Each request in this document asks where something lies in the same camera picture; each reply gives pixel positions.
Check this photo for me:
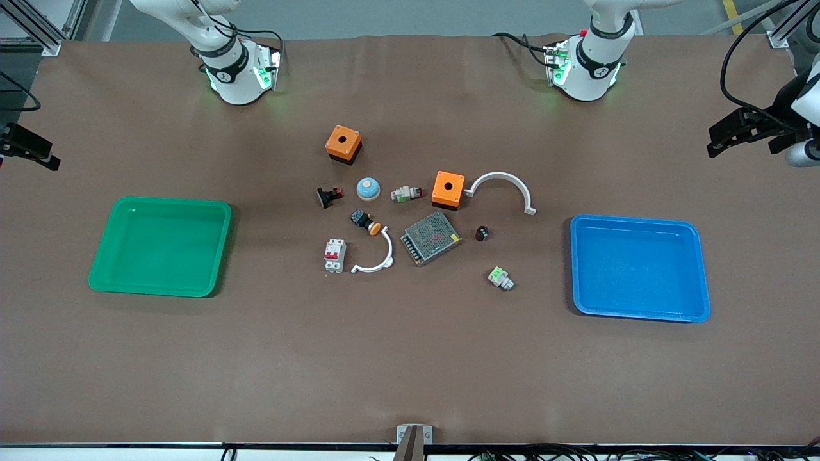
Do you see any white red circuit breaker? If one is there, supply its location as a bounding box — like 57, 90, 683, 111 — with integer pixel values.
324, 238, 347, 274

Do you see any green plastic tray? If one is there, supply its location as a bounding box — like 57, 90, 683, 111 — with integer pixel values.
88, 196, 233, 298

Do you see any blue plastic tray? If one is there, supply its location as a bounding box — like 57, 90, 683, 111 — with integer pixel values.
570, 214, 712, 323

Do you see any large white curved clamp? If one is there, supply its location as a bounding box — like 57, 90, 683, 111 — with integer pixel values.
464, 172, 537, 216

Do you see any orange black button box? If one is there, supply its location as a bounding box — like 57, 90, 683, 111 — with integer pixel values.
431, 170, 466, 211
325, 124, 363, 166

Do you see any perforated metal power supply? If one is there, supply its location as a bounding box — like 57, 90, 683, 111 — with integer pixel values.
400, 211, 463, 266

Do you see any small white curved clamp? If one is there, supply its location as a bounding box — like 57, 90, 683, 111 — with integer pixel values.
350, 229, 395, 275

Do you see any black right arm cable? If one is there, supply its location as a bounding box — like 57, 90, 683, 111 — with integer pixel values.
0, 70, 42, 113

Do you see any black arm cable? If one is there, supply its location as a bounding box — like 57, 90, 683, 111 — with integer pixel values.
720, 0, 820, 113
0, 70, 42, 113

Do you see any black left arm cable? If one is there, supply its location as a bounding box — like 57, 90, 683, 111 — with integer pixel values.
720, 0, 820, 113

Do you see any aluminium frame profile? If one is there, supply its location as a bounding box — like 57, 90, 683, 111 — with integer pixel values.
0, 0, 88, 56
764, 0, 820, 49

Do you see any black left base cable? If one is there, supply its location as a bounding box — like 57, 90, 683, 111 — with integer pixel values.
492, 32, 553, 67

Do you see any black base cable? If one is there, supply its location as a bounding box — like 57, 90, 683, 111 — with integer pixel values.
192, 0, 286, 68
492, 32, 553, 67

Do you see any black right base cable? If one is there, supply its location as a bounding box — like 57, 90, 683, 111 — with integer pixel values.
192, 0, 286, 68

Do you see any yellow black pushbutton switch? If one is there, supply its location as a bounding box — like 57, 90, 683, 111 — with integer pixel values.
350, 209, 382, 236

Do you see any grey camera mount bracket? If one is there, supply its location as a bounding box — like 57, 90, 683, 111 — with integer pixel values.
393, 424, 434, 461

